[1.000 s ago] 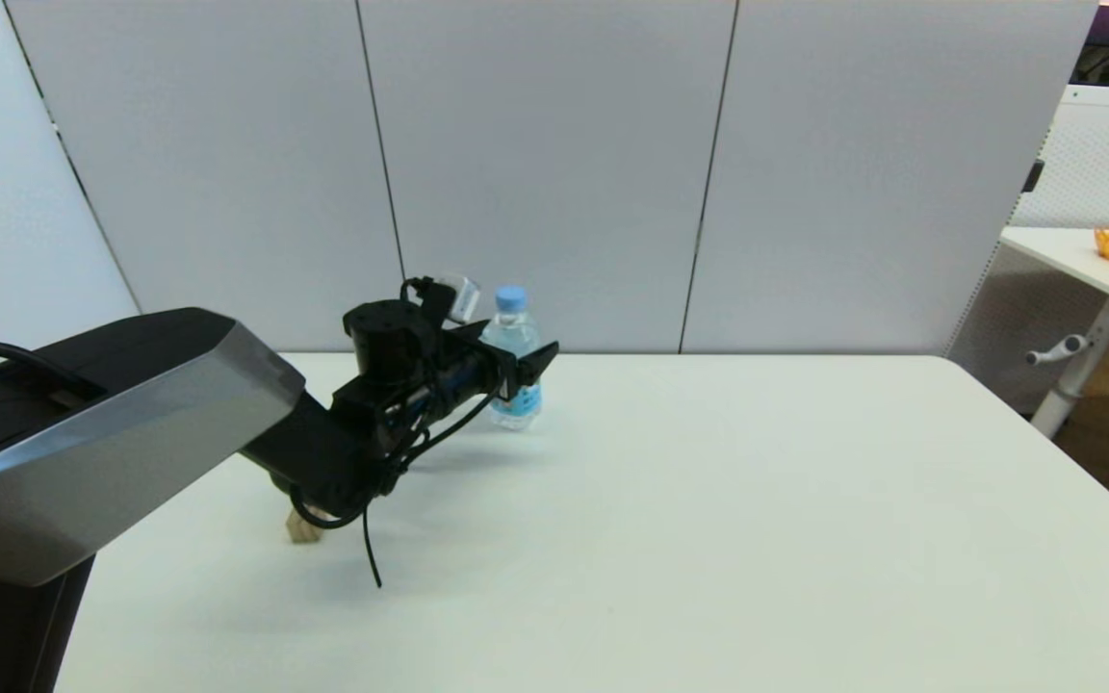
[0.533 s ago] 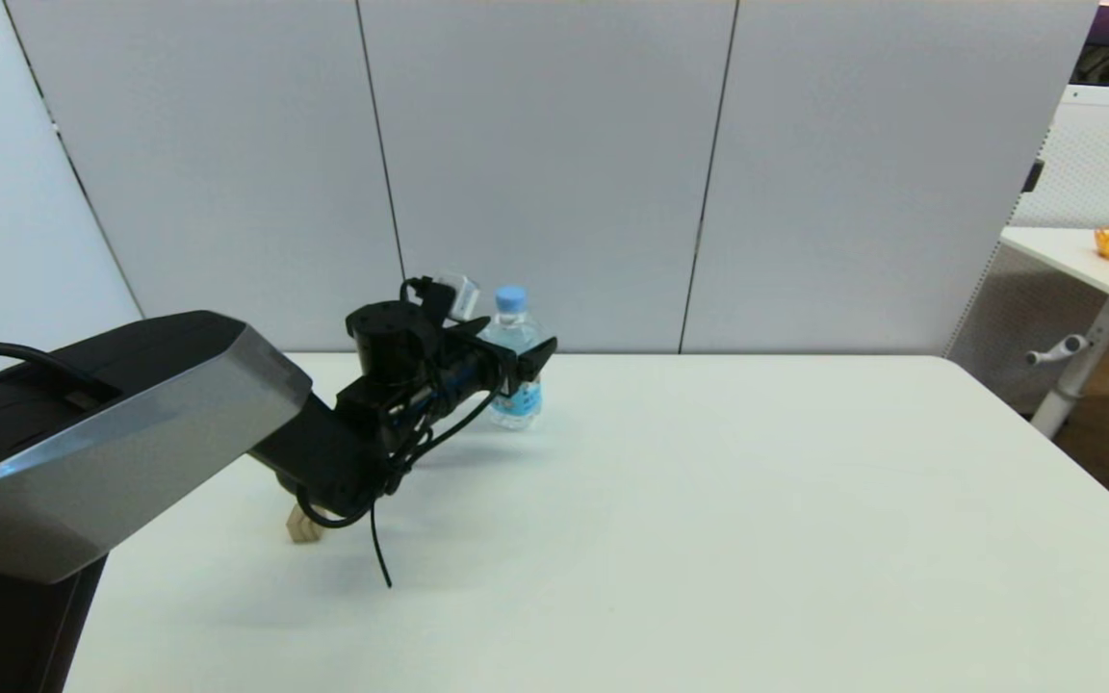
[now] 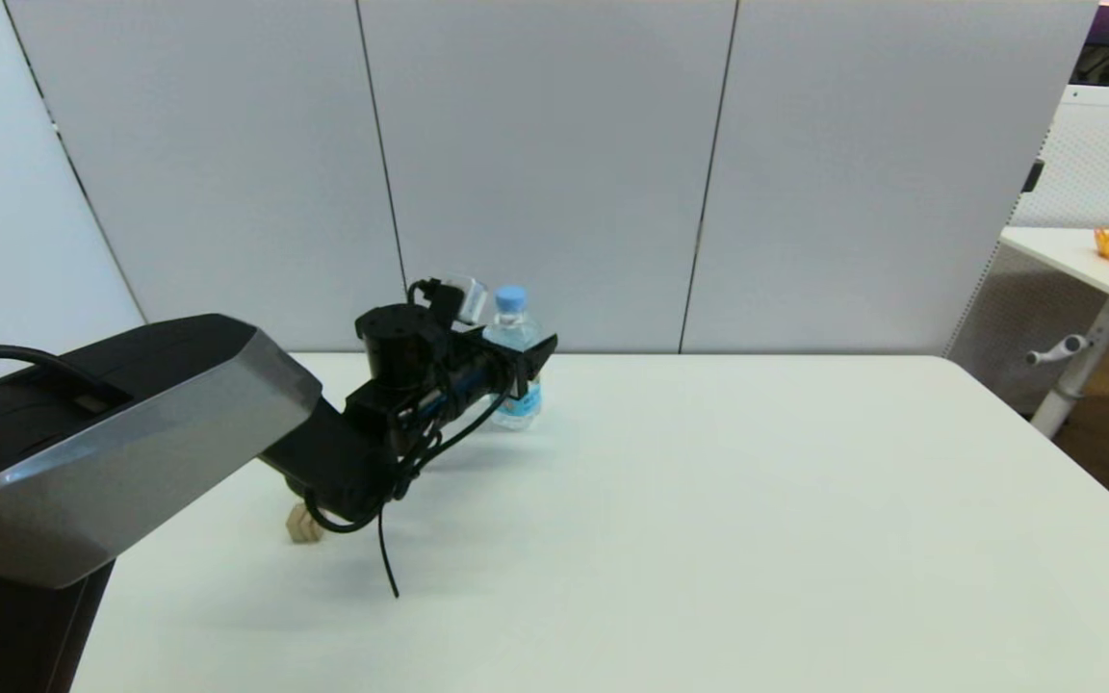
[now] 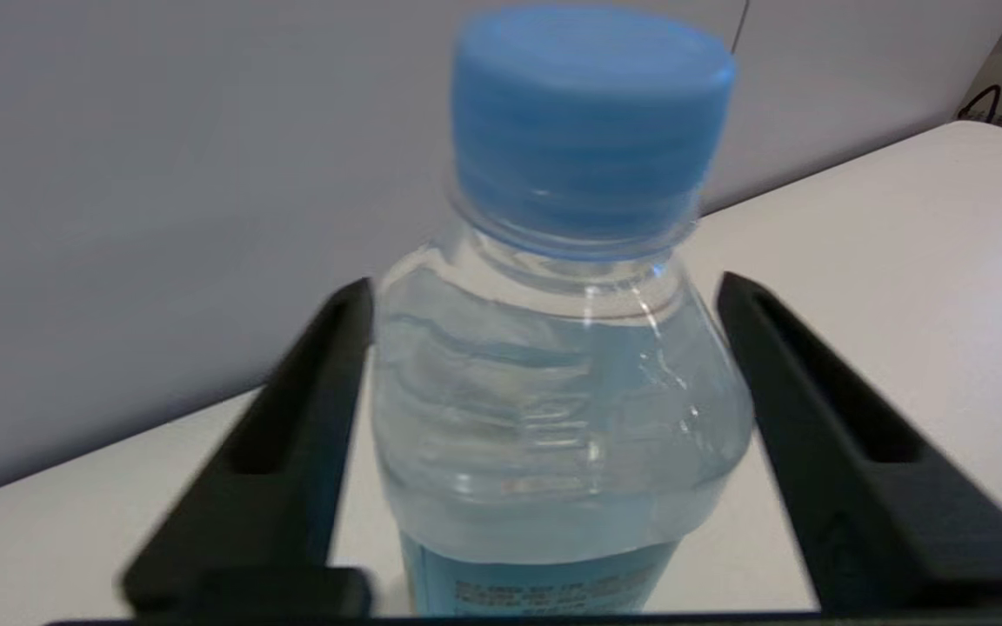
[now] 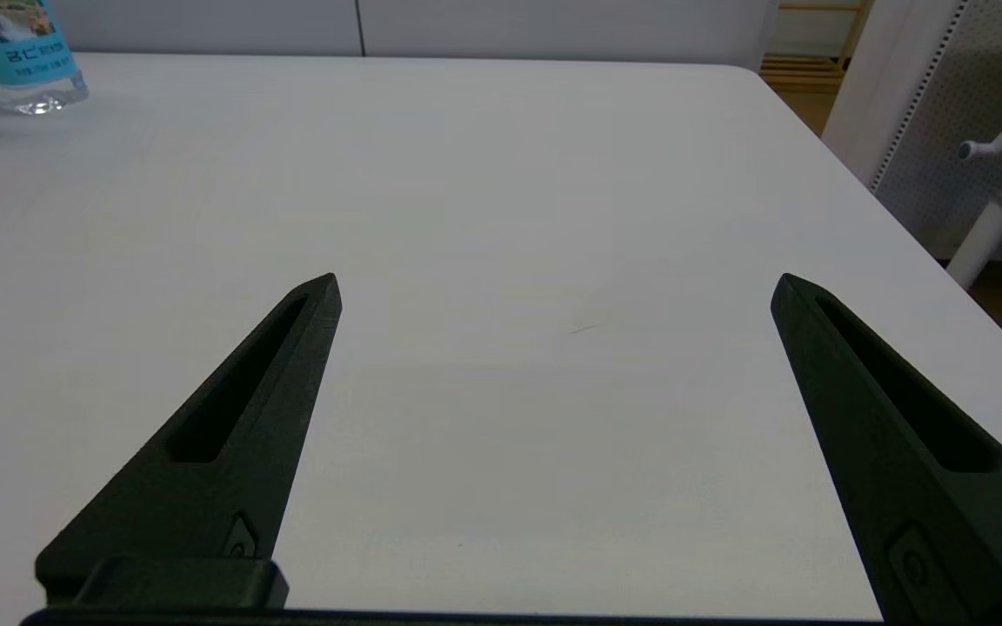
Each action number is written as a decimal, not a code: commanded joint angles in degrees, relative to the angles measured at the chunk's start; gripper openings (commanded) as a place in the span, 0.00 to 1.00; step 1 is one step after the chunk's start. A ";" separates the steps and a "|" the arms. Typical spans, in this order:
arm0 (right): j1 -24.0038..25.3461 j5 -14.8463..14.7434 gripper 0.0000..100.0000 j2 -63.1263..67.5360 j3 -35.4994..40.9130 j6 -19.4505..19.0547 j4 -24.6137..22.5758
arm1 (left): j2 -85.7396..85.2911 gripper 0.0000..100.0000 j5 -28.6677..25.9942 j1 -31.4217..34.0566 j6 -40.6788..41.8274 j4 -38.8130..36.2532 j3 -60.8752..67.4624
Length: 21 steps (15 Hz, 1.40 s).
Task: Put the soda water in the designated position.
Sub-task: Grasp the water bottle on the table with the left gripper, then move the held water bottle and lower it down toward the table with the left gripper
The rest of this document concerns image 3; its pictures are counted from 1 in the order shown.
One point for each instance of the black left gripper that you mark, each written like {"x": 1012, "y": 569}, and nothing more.
{"x": 463, "y": 377}

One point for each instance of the clear soda water bottle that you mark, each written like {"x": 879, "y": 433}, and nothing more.
{"x": 513, "y": 327}

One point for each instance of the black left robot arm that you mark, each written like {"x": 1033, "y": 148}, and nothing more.
{"x": 131, "y": 433}

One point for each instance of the small wooden block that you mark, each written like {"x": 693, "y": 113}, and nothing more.
{"x": 300, "y": 526}

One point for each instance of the black clip on partition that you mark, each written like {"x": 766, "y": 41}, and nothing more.
{"x": 1031, "y": 177}

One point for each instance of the white side table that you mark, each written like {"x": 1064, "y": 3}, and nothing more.
{"x": 1084, "y": 260}

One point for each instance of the white perforated partition panel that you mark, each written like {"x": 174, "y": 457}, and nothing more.
{"x": 1103, "y": 164}

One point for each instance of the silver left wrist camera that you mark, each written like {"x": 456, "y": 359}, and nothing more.
{"x": 463, "y": 298}

